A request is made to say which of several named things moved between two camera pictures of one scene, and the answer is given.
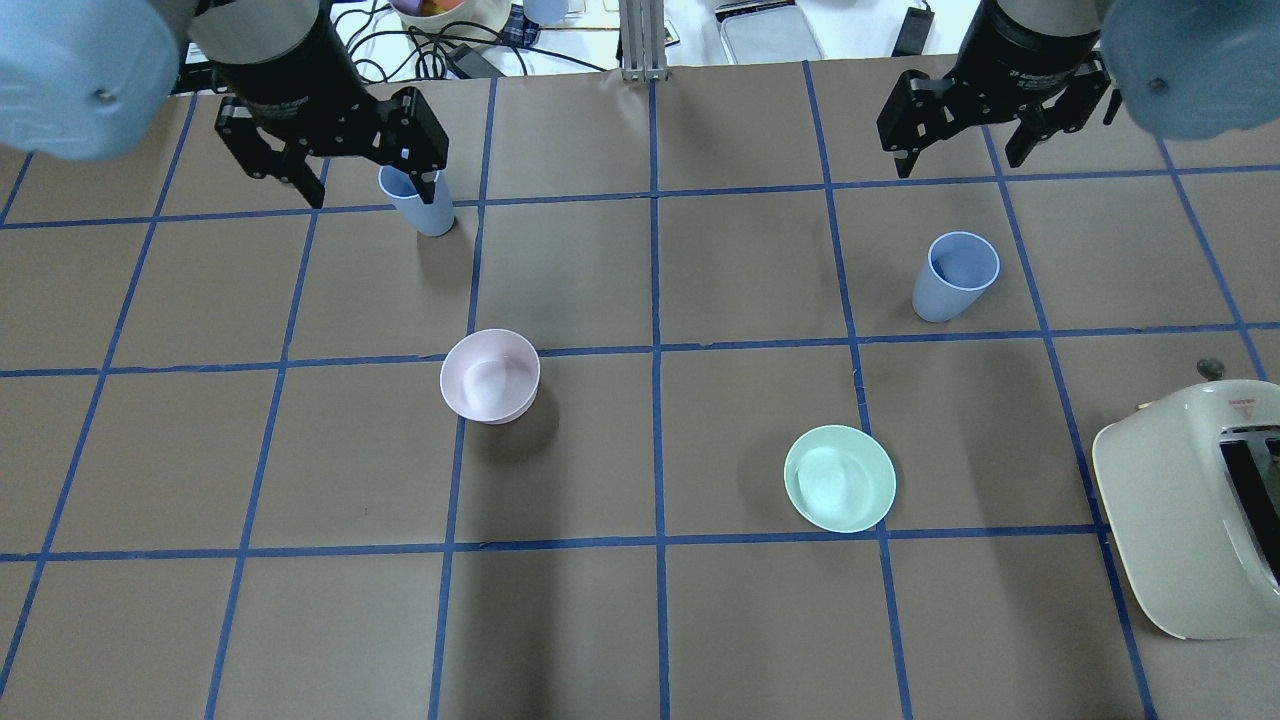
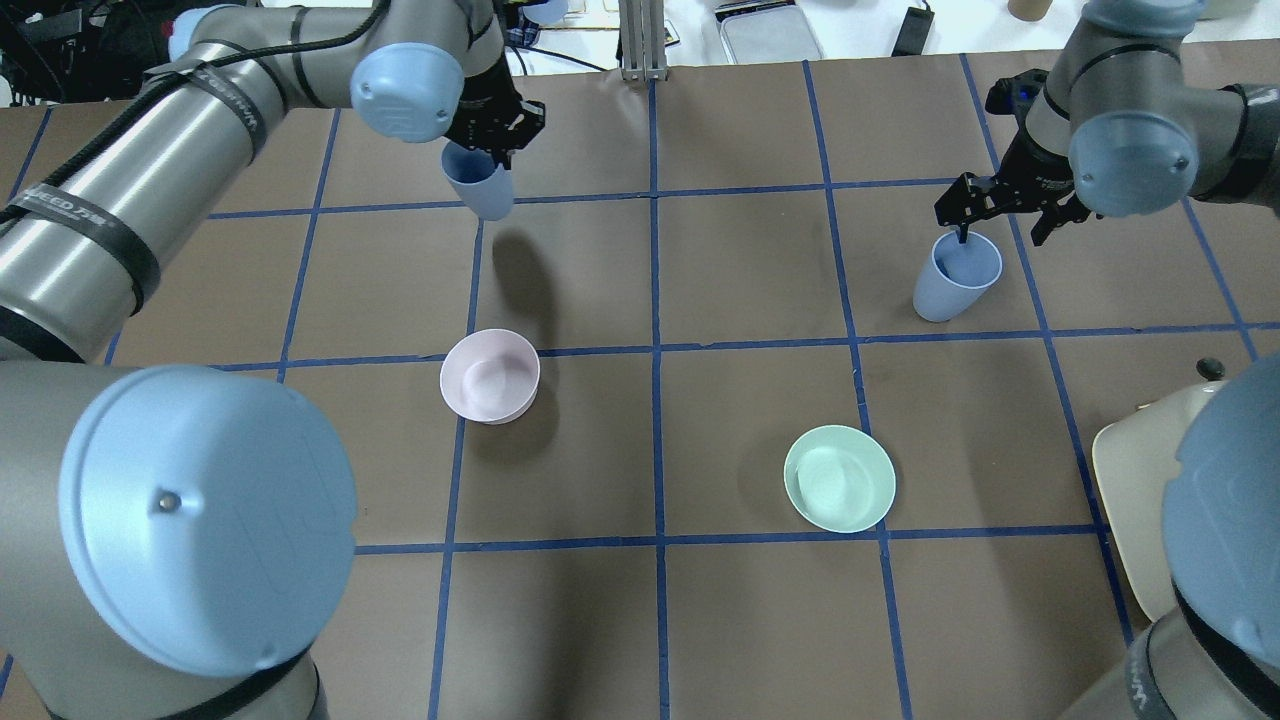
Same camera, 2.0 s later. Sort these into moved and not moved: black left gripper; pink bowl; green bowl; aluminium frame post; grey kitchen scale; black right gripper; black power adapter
Moved: black left gripper; black right gripper
Not moved: pink bowl; aluminium frame post; grey kitchen scale; black power adapter; green bowl
